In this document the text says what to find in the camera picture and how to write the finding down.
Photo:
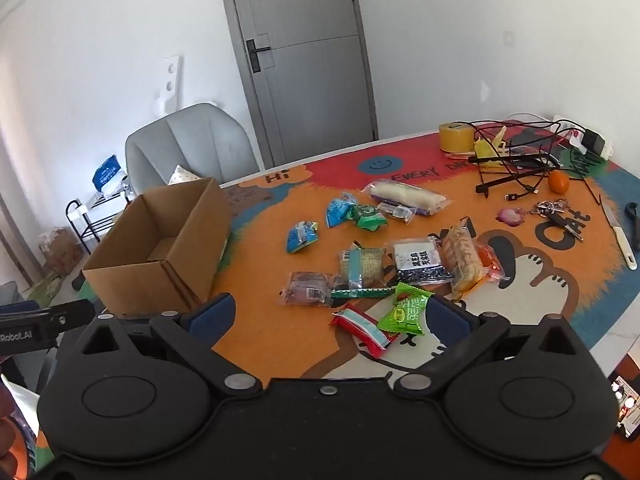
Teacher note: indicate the white foam board with holes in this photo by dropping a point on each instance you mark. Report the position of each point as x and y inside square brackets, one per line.
[169, 80]

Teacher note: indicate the white power strip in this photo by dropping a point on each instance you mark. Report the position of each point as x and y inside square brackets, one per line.
[565, 122]

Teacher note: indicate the teal beige snack packet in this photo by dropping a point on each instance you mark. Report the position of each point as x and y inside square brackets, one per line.
[362, 266]

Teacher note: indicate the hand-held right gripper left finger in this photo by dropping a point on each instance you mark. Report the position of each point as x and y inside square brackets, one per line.
[212, 316]

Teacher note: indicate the grey door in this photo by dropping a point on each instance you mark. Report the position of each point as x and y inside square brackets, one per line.
[300, 85]

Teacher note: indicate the grey sofa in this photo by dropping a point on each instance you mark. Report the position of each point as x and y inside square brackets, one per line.
[7, 292]

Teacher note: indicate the smartphone with lit screen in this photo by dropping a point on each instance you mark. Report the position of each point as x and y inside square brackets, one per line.
[627, 405]

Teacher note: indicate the taped cardboard box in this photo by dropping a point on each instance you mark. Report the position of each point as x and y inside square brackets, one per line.
[60, 252]

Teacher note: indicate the orange bread packet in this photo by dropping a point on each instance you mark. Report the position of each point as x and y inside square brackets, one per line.
[462, 257]

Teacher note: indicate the grey upholstered chair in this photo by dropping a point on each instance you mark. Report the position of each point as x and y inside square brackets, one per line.
[200, 140]

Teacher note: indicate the small clear snack packet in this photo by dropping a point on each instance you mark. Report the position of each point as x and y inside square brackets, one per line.
[396, 211]

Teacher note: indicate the green floor mat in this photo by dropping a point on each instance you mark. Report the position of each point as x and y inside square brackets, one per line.
[45, 287]

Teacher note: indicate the yellow plastic toy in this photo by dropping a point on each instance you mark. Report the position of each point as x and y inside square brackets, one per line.
[482, 149]

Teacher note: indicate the person's left hand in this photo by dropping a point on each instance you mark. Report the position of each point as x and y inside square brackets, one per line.
[6, 435]

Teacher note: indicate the orange fruit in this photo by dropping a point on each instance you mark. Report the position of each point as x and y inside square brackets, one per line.
[558, 182]

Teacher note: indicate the clear purple snack packet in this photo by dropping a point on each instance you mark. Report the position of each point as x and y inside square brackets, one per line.
[306, 289]

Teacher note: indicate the red orange snack packet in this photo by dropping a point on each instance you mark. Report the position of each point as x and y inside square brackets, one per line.
[492, 260]

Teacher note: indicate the dark green snack packet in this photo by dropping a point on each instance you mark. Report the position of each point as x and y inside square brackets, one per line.
[369, 217]

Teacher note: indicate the white black snack packet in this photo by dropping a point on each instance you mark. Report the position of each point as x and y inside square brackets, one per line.
[417, 260]

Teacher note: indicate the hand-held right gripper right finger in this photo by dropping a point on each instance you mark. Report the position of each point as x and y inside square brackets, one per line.
[450, 321]

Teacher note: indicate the green stick snack packet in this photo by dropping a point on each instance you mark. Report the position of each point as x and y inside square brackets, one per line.
[362, 292]

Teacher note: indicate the black charger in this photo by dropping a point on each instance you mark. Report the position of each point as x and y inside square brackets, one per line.
[594, 140]

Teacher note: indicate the bunch of keys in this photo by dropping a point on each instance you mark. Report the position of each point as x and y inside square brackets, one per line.
[555, 215]

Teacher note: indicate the yellow tape roll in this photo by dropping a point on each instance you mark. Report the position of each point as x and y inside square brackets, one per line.
[455, 140]

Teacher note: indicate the red white snack packet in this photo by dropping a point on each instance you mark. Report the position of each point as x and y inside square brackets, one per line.
[362, 329]

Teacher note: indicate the black shoe rack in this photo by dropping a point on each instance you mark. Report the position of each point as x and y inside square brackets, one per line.
[75, 210]

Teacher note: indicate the bright green snack packet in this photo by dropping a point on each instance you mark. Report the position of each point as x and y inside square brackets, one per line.
[406, 312]

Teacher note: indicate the blue plastic bag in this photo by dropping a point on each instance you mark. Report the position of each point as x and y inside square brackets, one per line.
[107, 170]

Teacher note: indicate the blue snack packet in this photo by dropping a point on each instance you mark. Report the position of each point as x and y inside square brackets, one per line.
[301, 237]
[341, 210]

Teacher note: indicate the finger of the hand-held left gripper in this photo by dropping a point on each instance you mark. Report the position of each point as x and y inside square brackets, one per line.
[75, 316]

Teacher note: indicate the white patterned pillow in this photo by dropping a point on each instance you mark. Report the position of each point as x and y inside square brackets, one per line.
[181, 176]

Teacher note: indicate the cream cake packet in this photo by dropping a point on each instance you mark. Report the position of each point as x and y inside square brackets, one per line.
[405, 196]

